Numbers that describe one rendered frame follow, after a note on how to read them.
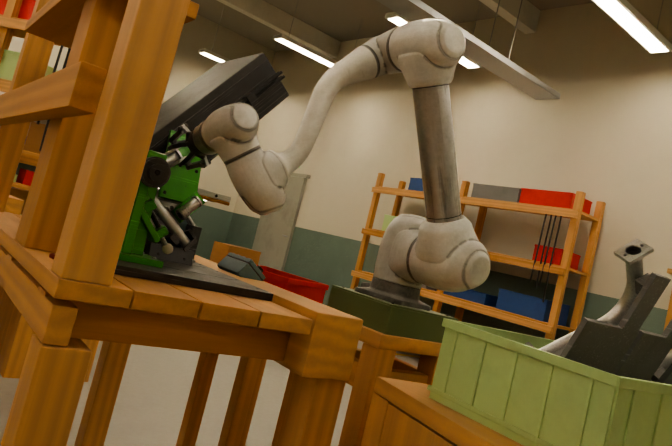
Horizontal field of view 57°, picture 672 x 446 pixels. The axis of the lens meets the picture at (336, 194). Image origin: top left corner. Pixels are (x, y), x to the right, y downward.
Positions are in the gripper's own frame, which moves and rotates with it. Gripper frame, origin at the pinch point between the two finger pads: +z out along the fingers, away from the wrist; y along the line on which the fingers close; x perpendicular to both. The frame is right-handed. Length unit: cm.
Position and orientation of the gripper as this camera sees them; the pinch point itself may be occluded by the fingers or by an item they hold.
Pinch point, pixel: (174, 156)
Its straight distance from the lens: 187.2
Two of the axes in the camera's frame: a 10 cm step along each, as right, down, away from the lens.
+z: -6.2, 1.8, 7.7
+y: -4.9, -8.5, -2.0
